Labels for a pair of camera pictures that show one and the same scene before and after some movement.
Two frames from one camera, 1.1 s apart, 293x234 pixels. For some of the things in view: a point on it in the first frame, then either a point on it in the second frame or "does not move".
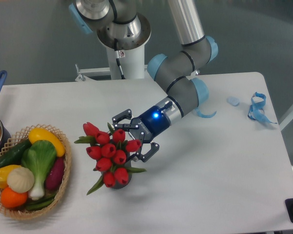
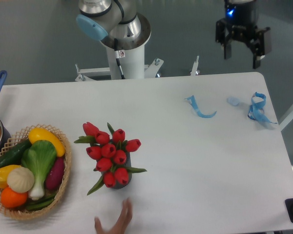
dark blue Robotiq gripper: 153,123 -> 242,17
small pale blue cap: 233,101 does not move
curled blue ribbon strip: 204,116 does not move
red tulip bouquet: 110,150 does not move
